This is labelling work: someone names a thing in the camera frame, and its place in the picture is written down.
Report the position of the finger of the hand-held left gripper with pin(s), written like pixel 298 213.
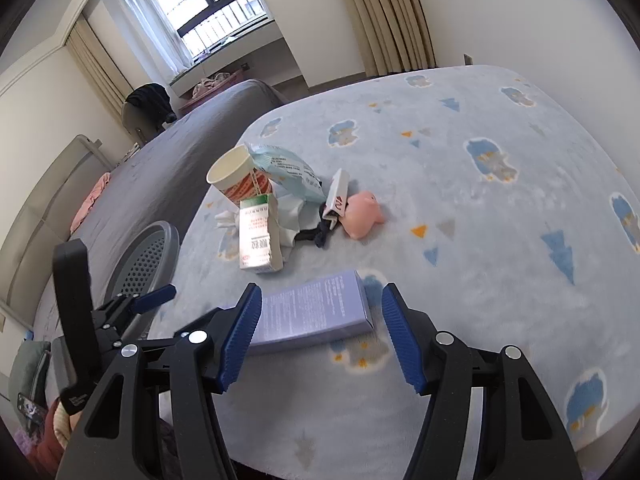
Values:
pixel 155 296

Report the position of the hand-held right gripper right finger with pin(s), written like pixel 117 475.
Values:
pixel 400 340

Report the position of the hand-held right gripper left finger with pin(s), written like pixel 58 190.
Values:
pixel 242 340

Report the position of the grey perforated plastic basket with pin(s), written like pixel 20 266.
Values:
pixel 142 260

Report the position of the purple cardboard box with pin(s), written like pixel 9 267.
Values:
pixel 320 310

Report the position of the white green medicine box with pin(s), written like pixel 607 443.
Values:
pixel 257 235

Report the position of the pink pig toy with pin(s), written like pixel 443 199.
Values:
pixel 362 212

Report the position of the white tissue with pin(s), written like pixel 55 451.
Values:
pixel 295 215

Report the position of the small white box red print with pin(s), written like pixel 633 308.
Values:
pixel 336 190

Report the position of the black smartphone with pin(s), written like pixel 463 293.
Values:
pixel 31 412

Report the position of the light blue printed blanket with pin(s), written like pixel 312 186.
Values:
pixel 475 260

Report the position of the beige padded headboard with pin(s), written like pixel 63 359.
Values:
pixel 40 210

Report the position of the pink cloth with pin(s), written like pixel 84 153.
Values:
pixel 90 200

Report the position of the grey bed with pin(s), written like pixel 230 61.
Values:
pixel 175 160

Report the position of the white red paper cup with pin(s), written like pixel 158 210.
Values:
pixel 230 165

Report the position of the grey chair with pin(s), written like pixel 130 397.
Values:
pixel 132 125

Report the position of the light blue plastic packet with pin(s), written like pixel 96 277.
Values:
pixel 285 165

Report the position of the black garment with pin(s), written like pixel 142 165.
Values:
pixel 150 102

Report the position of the pile of pink clothes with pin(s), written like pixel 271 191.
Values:
pixel 212 85

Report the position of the narrow beige curtain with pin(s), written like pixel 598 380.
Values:
pixel 97 67

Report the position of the white sheer curtain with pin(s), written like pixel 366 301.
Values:
pixel 155 25

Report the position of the wide beige curtain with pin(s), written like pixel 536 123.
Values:
pixel 385 15

